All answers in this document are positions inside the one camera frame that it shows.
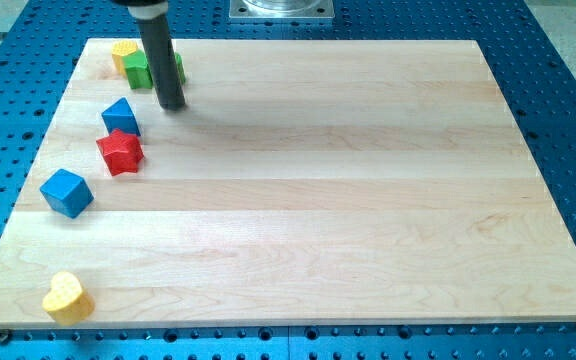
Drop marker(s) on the blue triangle block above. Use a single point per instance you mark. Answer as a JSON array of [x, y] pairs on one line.
[[120, 116]]

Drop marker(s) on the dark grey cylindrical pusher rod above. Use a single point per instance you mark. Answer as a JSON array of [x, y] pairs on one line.
[[156, 41]]

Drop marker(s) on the white and black rod mount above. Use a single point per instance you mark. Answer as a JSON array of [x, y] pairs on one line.
[[144, 9]]

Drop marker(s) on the blue perforated table plate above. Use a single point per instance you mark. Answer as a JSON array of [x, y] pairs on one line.
[[40, 45]]

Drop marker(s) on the green star block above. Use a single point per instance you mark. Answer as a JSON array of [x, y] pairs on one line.
[[140, 75]]

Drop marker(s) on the yellow hexagon block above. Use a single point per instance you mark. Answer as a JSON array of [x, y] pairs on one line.
[[119, 51]]

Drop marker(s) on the yellow heart block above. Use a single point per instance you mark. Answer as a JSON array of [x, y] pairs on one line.
[[67, 301]]

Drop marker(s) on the blue cube block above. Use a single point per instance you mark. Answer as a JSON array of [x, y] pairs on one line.
[[67, 193]]

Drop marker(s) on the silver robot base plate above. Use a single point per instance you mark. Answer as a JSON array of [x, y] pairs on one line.
[[281, 9]]

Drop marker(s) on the red star block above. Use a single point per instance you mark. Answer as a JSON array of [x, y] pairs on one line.
[[121, 152]]

